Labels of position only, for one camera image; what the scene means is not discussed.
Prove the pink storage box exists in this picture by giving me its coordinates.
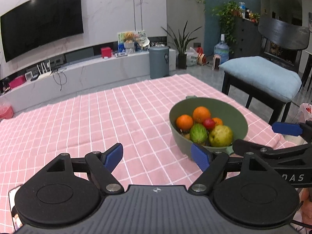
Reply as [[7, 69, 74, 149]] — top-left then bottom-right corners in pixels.
[[9, 75, 26, 89]]

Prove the green cucumber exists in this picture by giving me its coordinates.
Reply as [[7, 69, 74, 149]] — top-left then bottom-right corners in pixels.
[[189, 124, 208, 144]]

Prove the red tomato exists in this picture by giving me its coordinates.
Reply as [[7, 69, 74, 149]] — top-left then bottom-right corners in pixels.
[[203, 118, 216, 130]]

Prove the grey trash bin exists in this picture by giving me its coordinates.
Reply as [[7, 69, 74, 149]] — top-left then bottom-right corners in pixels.
[[149, 46, 169, 79]]

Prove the orange at bowl right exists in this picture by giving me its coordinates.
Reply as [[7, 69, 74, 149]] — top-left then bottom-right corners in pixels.
[[212, 117, 224, 126]]

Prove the white wifi router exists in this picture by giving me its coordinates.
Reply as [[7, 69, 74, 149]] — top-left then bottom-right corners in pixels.
[[36, 60, 52, 79]]

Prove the rough orange fruit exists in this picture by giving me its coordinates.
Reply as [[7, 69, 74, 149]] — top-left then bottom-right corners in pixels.
[[192, 106, 211, 124]]

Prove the black wooden chair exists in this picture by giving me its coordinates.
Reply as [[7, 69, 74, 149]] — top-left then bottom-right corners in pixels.
[[219, 16, 310, 125]]

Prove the red box on counter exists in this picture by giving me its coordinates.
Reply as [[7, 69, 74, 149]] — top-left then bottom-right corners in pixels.
[[100, 47, 113, 59]]

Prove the leafy green pothos plant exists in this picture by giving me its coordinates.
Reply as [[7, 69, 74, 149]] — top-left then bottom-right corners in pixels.
[[213, 1, 241, 55]]

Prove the white marble tv bench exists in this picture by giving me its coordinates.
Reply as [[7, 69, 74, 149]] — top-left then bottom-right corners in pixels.
[[0, 48, 177, 114]]

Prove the potted long-leaf plant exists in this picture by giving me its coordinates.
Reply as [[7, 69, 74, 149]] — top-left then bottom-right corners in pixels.
[[161, 21, 202, 69]]

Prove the black curved television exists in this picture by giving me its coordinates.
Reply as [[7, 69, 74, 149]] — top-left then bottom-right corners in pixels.
[[1, 0, 83, 62]]

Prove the white plastic bag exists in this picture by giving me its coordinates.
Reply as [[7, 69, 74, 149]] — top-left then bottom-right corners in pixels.
[[185, 47, 198, 67]]

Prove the blue water jug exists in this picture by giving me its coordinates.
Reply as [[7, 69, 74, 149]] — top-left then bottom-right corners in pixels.
[[214, 34, 230, 64]]

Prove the dark drawer cabinet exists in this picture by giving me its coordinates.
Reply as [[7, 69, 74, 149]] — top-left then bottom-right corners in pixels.
[[233, 18, 262, 58]]

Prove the pink checkered tablecloth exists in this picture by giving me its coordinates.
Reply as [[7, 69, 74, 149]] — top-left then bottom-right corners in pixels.
[[1, 74, 292, 233]]

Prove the light blue seat cushion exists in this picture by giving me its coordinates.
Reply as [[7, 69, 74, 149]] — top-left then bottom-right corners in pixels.
[[219, 56, 301, 103]]

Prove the teddy bear in basket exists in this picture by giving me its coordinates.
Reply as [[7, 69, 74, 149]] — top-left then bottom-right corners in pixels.
[[117, 30, 150, 54]]

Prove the green fruit bowl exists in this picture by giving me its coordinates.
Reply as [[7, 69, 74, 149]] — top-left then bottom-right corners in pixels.
[[169, 97, 248, 157]]

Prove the small orange mandarin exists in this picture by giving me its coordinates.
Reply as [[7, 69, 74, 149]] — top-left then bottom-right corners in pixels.
[[175, 115, 194, 132]]

